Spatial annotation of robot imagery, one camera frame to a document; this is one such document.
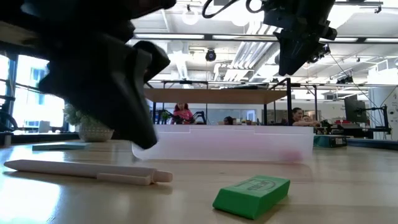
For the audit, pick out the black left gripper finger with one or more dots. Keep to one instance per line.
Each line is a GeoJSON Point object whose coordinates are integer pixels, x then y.
{"type": "Point", "coordinates": [154, 59]}
{"type": "Point", "coordinates": [105, 90]}

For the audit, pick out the wooden shelf riser black legs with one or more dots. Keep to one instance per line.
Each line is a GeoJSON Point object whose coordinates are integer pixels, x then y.
{"type": "Point", "coordinates": [214, 96]}

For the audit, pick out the black aluminium table frame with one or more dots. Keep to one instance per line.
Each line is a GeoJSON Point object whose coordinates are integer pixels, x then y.
{"type": "Point", "coordinates": [46, 138]}

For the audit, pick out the round white ceiling lamp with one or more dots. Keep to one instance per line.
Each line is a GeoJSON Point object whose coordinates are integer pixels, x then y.
{"type": "Point", "coordinates": [190, 17]}

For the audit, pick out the person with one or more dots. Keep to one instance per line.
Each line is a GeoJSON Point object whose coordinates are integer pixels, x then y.
{"type": "Point", "coordinates": [229, 120]}
{"type": "Point", "coordinates": [298, 118]}
{"type": "Point", "coordinates": [183, 114]}

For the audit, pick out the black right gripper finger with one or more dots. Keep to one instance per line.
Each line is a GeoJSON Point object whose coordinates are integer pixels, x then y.
{"type": "Point", "coordinates": [295, 51]}

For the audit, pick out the green succulent in white pot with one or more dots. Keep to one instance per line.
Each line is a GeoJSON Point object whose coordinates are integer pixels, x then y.
{"type": "Point", "coordinates": [93, 133]}

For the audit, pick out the beige pen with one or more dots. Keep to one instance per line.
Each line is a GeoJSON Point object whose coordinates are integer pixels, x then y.
{"type": "Point", "coordinates": [77, 169]}

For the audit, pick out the black computer monitor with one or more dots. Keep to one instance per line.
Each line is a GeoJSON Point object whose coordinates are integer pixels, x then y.
{"type": "Point", "coordinates": [356, 109]}

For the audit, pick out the long ceiling light track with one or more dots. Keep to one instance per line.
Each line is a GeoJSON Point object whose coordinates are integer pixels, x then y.
{"type": "Point", "coordinates": [186, 36]}

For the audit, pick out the light blue sticky note pad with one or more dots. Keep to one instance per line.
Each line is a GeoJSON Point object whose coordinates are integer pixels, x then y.
{"type": "Point", "coordinates": [60, 146]}

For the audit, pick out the black ceiling dome camera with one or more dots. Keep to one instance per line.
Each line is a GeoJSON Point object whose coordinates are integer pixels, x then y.
{"type": "Point", "coordinates": [211, 55]}

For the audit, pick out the green eraser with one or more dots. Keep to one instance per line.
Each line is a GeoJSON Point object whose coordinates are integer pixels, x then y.
{"type": "Point", "coordinates": [252, 196]}

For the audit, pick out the clear pencil case pink lid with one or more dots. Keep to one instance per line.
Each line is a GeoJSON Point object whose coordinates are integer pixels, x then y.
{"type": "Point", "coordinates": [224, 144]}

